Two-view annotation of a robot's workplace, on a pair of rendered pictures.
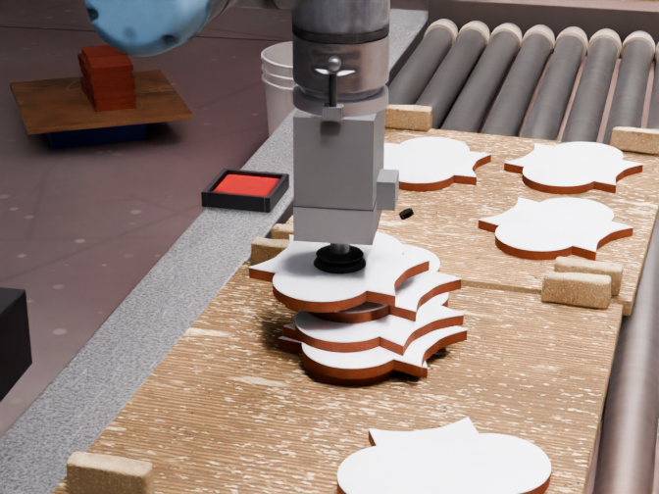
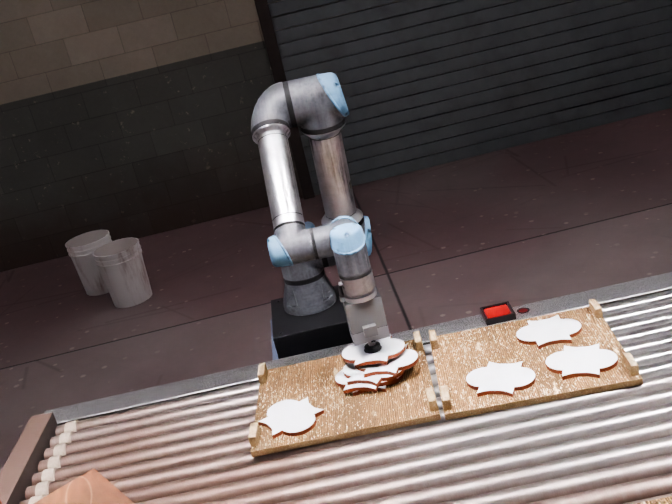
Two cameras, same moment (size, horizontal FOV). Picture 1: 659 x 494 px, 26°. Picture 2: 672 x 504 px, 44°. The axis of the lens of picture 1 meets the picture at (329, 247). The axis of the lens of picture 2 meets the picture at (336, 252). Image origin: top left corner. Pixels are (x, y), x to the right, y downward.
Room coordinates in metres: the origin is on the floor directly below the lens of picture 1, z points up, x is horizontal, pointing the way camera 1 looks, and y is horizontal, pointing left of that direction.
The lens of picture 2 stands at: (0.69, -1.70, 1.91)
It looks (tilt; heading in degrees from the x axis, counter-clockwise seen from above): 21 degrees down; 78
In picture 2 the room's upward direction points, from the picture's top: 14 degrees counter-clockwise
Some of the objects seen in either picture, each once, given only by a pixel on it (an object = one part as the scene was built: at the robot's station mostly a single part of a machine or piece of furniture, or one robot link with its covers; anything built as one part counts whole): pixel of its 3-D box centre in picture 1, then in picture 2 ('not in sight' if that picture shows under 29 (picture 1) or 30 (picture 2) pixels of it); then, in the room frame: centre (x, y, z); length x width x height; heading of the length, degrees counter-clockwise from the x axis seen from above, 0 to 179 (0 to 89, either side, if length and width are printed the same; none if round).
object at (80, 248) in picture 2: not in sight; (96, 263); (0.23, 3.93, 0.19); 0.30 x 0.30 x 0.37
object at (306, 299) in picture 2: not in sight; (306, 287); (1.03, 0.46, 1.00); 0.15 x 0.15 x 0.10
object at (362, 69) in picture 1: (340, 62); (356, 283); (1.07, -0.01, 1.17); 0.08 x 0.08 x 0.05
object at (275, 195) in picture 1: (245, 189); (497, 313); (1.44, 0.09, 0.92); 0.08 x 0.08 x 0.02; 76
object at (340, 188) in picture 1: (353, 158); (364, 315); (1.07, -0.02, 1.09); 0.10 x 0.09 x 0.16; 82
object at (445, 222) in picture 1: (483, 205); (526, 358); (1.38, -0.16, 0.93); 0.41 x 0.35 x 0.02; 163
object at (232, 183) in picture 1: (245, 191); (497, 313); (1.44, 0.09, 0.92); 0.06 x 0.06 x 0.01; 76
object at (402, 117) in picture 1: (407, 117); (595, 308); (1.61, -0.09, 0.95); 0.06 x 0.02 x 0.03; 73
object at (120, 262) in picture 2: not in sight; (124, 273); (0.41, 3.54, 0.19); 0.30 x 0.30 x 0.37
